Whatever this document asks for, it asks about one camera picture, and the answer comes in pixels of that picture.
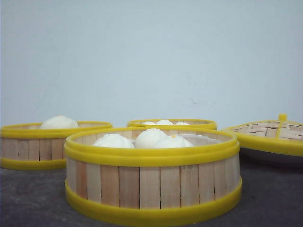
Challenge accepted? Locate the middle white bun rear basket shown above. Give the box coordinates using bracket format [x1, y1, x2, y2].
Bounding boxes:
[155, 119, 174, 125]

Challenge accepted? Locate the right white bun front basket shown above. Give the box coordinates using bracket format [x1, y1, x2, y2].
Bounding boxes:
[153, 136, 194, 148]

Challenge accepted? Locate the left white bun rear basket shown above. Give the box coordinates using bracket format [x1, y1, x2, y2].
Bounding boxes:
[143, 121, 156, 125]

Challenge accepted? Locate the right white bun rear basket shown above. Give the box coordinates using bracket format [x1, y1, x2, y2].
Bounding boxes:
[174, 122, 189, 125]

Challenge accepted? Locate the bamboo steamer basket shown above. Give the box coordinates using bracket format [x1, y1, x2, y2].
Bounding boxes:
[64, 126, 242, 227]
[127, 119, 217, 130]
[0, 121, 113, 170]

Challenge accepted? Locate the middle white bun front basket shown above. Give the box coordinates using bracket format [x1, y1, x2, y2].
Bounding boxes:
[135, 128, 167, 148]

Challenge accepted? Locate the bamboo steamer lid yellow rim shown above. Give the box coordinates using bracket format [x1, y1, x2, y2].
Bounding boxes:
[222, 113, 303, 157]

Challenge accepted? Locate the white bun in left basket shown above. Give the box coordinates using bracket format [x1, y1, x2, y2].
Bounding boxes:
[40, 115, 79, 129]

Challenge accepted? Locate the white bun basket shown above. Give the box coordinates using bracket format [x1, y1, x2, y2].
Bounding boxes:
[153, 136, 194, 148]
[93, 134, 135, 148]
[155, 119, 174, 125]
[174, 122, 189, 125]
[143, 121, 156, 125]
[135, 128, 167, 148]

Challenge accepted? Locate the left white bun front basket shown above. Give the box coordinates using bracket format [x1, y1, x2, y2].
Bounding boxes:
[93, 134, 135, 148]

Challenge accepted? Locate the white plate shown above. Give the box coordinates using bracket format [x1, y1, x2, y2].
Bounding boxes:
[240, 148, 303, 167]

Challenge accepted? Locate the white paper liner front basket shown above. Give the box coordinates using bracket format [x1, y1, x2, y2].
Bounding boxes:
[177, 134, 223, 146]

